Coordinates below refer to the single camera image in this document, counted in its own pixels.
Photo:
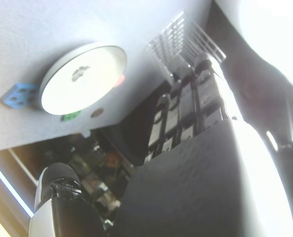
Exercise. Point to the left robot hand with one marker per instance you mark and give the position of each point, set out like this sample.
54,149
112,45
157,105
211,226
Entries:
185,192

